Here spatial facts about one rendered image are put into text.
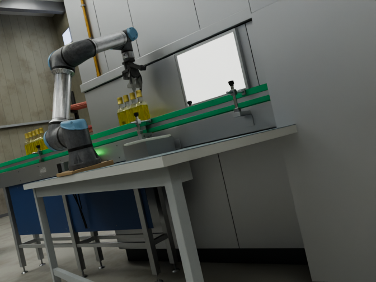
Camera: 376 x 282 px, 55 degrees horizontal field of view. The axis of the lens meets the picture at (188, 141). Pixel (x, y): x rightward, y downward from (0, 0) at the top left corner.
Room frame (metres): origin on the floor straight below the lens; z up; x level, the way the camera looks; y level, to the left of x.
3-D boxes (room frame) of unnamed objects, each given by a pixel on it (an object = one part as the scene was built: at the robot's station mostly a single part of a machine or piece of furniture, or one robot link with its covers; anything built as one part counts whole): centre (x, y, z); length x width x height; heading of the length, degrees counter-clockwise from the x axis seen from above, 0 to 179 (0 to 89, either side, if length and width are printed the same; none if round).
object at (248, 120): (1.69, -0.27, 0.90); 0.17 x 0.05 x 0.23; 143
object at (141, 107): (2.22, 0.23, 0.99); 0.06 x 0.06 x 0.21; 52
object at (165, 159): (2.11, -0.01, 0.73); 1.58 x 1.52 x 0.04; 39
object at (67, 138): (1.70, 0.51, 0.94); 0.13 x 0.12 x 0.14; 53
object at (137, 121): (2.07, 0.24, 0.95); 0.17 x 0.03 x 0.12; 143
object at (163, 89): (2.20, -0.03, 1.15); 0.90 x 0.03 x 0.34; 53
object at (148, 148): (1.94, 0.19, 0.79); 0.27 x 0.17 x 0.08; 143
